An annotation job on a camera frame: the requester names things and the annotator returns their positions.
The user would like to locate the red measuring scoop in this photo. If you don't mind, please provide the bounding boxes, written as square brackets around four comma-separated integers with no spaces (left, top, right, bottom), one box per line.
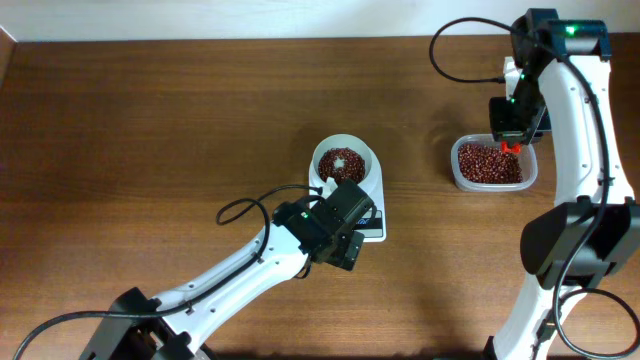
[501,141,521,155]

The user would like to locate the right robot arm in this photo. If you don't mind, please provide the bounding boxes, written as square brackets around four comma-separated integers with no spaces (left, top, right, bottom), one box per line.
[485,8,639,359]

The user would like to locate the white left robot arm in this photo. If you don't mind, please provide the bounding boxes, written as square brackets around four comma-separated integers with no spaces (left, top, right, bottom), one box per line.
[81,181,376,359]

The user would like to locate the white digital kitchen scale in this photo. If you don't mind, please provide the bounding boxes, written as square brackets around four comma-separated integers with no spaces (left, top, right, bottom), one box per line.
[308,149,388,244]

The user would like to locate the adzuki beans in bowl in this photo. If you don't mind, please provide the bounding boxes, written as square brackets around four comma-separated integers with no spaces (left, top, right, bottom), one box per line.
[318,147,366,184]

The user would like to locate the grey round bowl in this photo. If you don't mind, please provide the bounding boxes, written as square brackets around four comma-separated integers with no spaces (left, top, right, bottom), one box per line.
[309,134,382,194]

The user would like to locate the clear plastic container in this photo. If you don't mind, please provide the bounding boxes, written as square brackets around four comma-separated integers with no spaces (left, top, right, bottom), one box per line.
[451,134,538,192]

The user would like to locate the red adzuki beans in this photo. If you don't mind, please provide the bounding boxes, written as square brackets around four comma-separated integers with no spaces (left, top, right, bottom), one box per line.
[457,143,523,184]

